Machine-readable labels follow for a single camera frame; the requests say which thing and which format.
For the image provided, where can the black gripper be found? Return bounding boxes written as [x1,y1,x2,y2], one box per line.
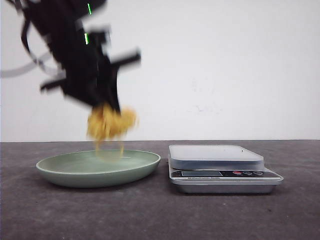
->
[40,29,141,113]

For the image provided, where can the yellow vermicelli noodle bundle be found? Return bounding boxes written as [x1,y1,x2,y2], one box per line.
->
[86,103,139,161]

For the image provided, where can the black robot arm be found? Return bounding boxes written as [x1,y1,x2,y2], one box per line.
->
[8,0,141,113]

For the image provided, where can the light green plate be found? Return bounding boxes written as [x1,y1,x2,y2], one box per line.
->
[36,149,161,188]

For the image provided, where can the silver digital kitchen scale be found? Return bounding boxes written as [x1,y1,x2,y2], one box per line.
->
[168,144,284,194]

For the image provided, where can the grey cable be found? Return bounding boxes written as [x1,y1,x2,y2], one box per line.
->
[0,51,63,79]

